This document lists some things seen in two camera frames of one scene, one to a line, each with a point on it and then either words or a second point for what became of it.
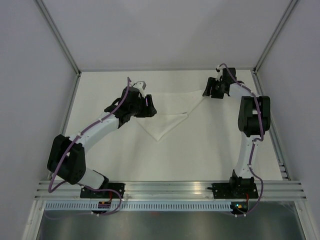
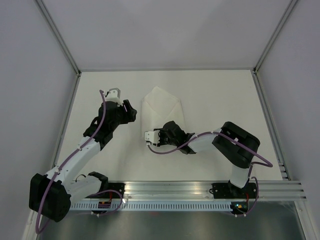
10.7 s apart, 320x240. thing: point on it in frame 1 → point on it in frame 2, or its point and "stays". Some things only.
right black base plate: [233, 190] stays
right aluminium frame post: [292, 4] stays
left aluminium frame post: [58, 34] stays
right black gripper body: [217, 92] → [164, 140]
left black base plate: [86, 193] stays
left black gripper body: [140, 109] → [121, 115]
